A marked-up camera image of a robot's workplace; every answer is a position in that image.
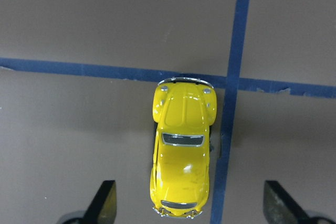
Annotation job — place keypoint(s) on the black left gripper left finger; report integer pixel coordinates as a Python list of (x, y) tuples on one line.
[(103, 208)]

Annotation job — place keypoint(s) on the brown paper table cover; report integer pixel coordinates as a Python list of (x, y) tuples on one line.
[(77, 83)]

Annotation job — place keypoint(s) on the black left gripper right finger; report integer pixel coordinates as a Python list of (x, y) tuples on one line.
[(280, 207)]

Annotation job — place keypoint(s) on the yellow toy beetle car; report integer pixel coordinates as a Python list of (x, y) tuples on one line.
[(184, 110)]

